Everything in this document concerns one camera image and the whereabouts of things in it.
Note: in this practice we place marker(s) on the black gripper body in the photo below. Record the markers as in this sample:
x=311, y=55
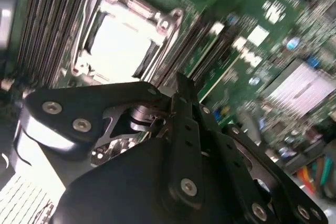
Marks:
x=118, y=187

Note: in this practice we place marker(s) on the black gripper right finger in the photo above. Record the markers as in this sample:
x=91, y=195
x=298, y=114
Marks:
x=252, y=171

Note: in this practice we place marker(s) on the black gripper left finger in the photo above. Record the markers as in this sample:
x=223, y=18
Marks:
x=78, y=103

